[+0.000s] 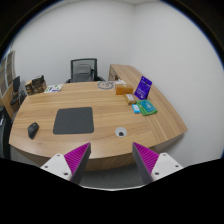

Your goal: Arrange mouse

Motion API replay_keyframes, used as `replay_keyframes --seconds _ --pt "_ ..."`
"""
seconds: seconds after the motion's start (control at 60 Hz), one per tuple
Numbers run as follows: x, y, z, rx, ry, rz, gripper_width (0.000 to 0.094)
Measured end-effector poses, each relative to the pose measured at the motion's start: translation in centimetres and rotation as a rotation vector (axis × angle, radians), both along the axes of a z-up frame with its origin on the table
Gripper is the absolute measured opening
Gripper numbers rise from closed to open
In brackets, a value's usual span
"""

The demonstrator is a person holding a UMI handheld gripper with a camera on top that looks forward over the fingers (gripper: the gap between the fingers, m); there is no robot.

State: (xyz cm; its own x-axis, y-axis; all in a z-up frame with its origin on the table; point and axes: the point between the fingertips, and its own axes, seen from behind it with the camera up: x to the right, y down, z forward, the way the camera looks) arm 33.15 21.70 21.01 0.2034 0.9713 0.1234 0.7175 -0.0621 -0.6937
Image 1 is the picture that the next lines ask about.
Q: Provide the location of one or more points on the gripper left finger magenta ridged pad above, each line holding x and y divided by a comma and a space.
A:
70, 166

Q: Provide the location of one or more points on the gripper right finger magenta ridged pad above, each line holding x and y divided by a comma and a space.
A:
151, 165

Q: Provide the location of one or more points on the black computer mouse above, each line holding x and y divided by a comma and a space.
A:
32, 130

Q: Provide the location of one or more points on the dark grey mouse pad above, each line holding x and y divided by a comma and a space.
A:
74, 121

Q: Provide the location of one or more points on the small blue box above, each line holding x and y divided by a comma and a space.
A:
135, 108

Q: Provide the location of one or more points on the green flat package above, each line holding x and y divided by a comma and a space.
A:
146, 107

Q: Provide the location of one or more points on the small tan box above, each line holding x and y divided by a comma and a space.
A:
129, 98

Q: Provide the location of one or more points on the green white leaflet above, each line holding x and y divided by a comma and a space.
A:
53, 88

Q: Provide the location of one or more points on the purple upright card box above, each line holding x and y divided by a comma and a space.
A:
143, 88

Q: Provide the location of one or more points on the orange cardboard box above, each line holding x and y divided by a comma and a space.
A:
121, 89

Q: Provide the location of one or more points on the dark brown display boxes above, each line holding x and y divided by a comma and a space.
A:
36, 85

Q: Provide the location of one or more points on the black chair at left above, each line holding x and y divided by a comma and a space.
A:
16, 87

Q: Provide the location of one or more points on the wooden side cabinet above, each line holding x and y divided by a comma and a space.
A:
118, 71

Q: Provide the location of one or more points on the black mesh office chair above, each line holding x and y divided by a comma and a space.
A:
84, 70

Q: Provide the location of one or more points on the desk cable grommet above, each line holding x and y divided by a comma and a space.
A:
120, 132

